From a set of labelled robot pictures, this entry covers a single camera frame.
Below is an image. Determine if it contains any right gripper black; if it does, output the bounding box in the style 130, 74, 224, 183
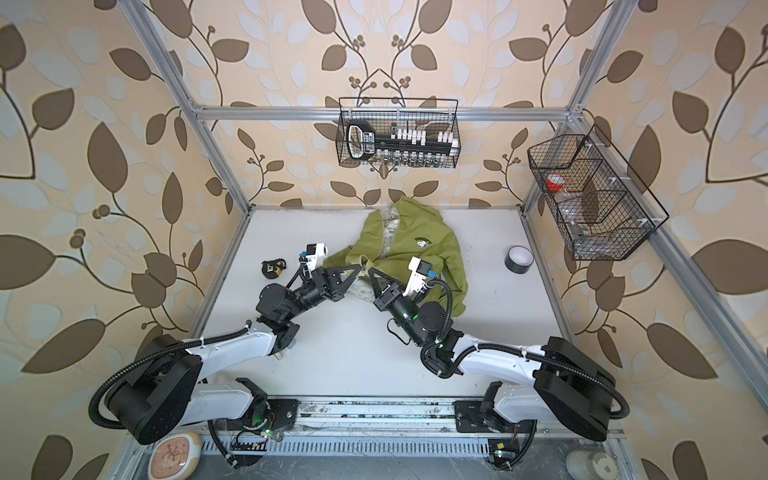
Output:
373, 268, 427, 350

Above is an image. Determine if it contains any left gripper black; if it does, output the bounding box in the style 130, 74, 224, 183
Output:
281, 264, 356, 325

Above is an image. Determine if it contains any green jacket with patterned lining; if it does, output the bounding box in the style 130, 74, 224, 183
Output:
324, 197, 469, 317

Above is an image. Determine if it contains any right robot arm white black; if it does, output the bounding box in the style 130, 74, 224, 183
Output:
368, 268, 630, 442

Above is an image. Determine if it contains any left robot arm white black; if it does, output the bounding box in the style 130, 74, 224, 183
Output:
88, 265, 361, 445

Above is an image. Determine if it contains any black yellow tape measure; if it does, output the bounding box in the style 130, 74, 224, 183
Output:
261, 258, 287, 280

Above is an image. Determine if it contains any grey tape roll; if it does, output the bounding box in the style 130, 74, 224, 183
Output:
504, 245, 534, 275

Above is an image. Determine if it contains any red cap bottle in basket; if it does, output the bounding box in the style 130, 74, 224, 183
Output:
545, 173, 566, 194

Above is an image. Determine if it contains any pink white round device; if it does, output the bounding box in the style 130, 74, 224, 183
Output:
147, 432, 203, 480

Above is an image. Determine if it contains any white round device bottom right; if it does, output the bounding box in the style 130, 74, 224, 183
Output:
566, 450, 619, 480

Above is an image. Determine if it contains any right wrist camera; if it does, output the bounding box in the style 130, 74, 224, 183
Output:
404, 257, 436, 296

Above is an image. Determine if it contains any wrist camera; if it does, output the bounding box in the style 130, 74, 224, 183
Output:
404, 257, 436, 296
300, 243, 328, 271

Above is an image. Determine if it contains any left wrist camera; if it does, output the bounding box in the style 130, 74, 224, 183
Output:
300, 243, 328, 271

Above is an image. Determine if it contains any black socket set rail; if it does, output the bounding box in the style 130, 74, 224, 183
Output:
342, 120, 461, 165

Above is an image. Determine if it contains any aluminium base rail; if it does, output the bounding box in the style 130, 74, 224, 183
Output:
128, 394, 625, 458

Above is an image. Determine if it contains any black wire basket back wall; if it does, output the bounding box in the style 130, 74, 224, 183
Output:
335, 95, 461, 169

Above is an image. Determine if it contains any black wire basket wall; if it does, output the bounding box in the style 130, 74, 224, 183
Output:
527, 125, 669, 261
335, 95, 461, 169

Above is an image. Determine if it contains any black wire basket right wall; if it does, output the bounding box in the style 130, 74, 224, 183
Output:
527, 125, 669, 261

